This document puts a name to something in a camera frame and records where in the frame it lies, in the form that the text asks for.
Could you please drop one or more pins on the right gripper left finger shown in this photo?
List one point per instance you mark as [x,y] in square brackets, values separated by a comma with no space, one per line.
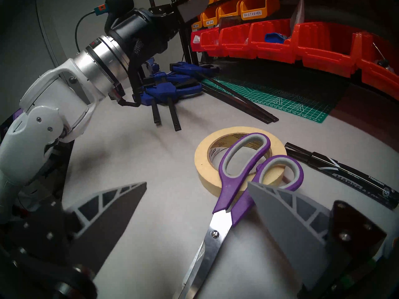
[106,220]

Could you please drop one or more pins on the black metal fixture stand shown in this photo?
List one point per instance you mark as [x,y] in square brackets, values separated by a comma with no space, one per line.
[187,46]

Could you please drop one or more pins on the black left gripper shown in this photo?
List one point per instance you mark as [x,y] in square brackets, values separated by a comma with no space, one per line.
[149,30]

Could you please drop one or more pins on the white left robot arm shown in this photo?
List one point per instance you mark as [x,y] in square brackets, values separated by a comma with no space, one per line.
[40,136]

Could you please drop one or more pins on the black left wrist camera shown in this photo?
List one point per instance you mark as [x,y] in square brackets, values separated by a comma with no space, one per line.
[120,2]

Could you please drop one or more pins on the black marker pen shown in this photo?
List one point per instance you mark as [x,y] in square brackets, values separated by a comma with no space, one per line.
[343,173]

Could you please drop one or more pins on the pile of blue clamps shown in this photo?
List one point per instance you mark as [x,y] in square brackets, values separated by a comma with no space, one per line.
[168,89]

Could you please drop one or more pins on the beige masking tape roll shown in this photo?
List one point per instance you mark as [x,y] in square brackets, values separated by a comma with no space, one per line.
[202,164]

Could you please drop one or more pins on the small blue plastic part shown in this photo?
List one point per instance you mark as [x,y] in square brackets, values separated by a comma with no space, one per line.
[276,37]

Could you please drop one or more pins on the red plastic storage bin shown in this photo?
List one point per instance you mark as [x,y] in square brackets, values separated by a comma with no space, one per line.
[210,44]
[324,58]
[380,77]
[195,41]
[237,46]
[274,54]

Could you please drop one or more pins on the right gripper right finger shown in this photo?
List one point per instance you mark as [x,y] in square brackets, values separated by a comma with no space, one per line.
[296,236]

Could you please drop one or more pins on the green cutting mat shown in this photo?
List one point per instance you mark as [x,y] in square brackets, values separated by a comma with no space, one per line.
[280,96]

